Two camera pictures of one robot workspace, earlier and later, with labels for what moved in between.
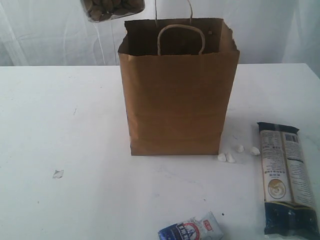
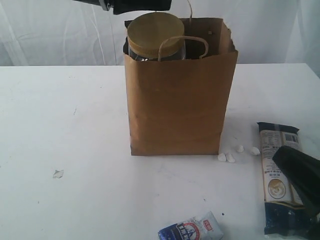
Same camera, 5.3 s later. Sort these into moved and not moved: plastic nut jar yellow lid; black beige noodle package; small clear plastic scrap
Moved: plastic nut jar yellow lid
Not moved: black beige noodle package; small clear plastic scrap
